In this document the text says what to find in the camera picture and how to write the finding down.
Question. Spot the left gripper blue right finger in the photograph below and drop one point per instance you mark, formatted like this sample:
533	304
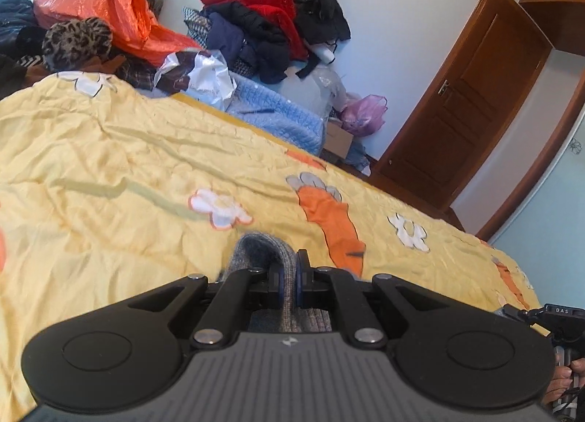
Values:
303	284

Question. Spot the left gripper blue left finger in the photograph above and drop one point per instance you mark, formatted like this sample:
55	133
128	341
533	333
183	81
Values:
276	284

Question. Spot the grey navy knit sweater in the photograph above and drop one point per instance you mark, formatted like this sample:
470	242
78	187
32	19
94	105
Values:
256	250

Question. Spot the person's right hand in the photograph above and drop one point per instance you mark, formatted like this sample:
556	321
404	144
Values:
562	379

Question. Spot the cardboard box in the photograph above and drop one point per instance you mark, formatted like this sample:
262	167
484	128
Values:
337	142

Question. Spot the light blue quilted blanket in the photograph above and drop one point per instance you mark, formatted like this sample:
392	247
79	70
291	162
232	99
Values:
271	112

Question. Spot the pink plastic bag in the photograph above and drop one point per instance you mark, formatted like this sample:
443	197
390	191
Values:
364	117

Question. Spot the yellow carrot print bedsheet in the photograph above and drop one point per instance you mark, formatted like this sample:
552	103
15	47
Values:
106	193

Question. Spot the grey bundle under pile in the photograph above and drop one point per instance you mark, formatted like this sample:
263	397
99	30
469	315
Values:
320	91

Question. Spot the white crumpled plastic bag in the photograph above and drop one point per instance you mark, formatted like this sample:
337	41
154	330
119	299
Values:
200	74

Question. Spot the brown wooden door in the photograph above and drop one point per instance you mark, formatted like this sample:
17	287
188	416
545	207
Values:
469	105

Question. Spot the dark navy jacket on pile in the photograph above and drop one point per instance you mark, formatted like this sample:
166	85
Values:
242	34

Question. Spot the red garment on pile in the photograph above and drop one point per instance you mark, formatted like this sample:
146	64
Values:
281	13

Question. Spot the leopard print garment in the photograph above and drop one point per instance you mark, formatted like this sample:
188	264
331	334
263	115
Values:
70	44

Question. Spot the orange plastic bag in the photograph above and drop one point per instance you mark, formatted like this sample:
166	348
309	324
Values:
134	27

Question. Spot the dark patterned garment at left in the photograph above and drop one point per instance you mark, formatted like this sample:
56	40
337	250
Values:
21	44

